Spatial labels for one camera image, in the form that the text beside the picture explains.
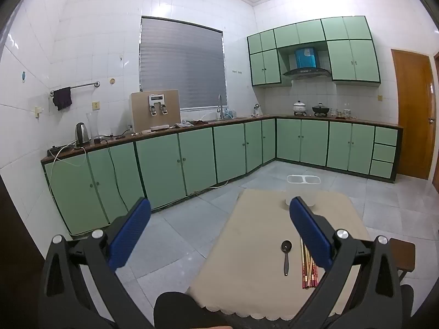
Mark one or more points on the crumpled cloth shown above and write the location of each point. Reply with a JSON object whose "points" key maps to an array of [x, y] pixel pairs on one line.
{"points": [[182, 124]]}

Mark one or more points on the green wall cabinets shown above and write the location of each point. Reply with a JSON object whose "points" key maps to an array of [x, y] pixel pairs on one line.
{"points": [[353, 58]]}

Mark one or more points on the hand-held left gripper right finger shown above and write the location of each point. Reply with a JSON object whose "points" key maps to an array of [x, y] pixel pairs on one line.
{"points": [[308, 233]]}

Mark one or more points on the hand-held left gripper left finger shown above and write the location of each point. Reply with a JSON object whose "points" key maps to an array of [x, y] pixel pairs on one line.
{"points": [[132, 233]]}

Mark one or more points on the steel electric kettle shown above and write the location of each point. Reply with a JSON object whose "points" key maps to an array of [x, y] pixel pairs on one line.
{"points": [[82, 135]]}

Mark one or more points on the person's right leg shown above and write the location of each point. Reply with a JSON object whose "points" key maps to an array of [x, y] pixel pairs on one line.
{"points": [[407, 305]]}

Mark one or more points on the blue range hood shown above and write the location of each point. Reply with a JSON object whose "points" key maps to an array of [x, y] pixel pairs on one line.
{"points": [[307, 58]]}

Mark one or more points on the metal towel bar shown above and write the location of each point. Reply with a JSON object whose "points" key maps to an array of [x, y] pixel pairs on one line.
{"points": [[85, 85]]}

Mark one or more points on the white plastic utensil holder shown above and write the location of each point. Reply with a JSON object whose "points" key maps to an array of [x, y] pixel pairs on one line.
{"points": [[305, 192]]}

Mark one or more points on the grey window blind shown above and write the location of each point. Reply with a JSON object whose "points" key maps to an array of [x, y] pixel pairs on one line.
{"points": [[181, 61]]}

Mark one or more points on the brown wooden stool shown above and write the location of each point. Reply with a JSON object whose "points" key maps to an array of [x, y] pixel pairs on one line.
{"points": [[404, 253]]}

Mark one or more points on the dark hanging towel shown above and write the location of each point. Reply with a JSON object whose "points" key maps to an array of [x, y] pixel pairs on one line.
{"points": [[62, 98]]}

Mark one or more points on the brown wooden door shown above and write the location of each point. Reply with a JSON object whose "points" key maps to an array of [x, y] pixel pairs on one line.
{"points": [[411, 109]]}

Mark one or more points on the metal sink faucet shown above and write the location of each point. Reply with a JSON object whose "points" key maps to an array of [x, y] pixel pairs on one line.
{"points": [[220, 106]]}

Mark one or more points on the brown cardboard box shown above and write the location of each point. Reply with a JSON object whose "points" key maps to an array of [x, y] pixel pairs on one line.
{"points": [[140, 113]]}

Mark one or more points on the black spoon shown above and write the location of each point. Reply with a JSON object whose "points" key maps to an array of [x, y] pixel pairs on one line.
{"points": [[286, 246]]}

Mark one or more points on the person's leg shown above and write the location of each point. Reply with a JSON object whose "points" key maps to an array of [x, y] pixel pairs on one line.
{"points": [[178, 310], [407, 305]]}

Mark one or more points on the bundle of chopsticks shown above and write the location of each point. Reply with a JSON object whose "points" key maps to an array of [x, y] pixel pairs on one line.
{"points": [[307, 277]]}

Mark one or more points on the black cooking pot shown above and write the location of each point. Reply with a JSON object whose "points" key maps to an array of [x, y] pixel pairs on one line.
{"points": [[321, 109]]}

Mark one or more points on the black power strip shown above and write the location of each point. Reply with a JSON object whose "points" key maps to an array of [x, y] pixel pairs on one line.
{"points": [[55, 150]]}

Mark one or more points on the person's left leg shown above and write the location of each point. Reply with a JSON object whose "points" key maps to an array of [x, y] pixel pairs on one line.
{"points": [[178, 310]]}

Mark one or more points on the green base cabinets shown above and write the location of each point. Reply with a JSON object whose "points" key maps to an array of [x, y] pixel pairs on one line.
{"points": [[161, 168]]}

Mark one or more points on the yellow wall socket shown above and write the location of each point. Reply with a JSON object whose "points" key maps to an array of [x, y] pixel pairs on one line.
{"points": [[96, 105]]}

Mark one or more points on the clear glass vase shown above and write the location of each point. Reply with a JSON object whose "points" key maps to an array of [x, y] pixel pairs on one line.
{"points": [[93, 126]]}

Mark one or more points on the white cooking pot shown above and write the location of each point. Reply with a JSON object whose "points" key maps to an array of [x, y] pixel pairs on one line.
{"points": [[299, 107]]}

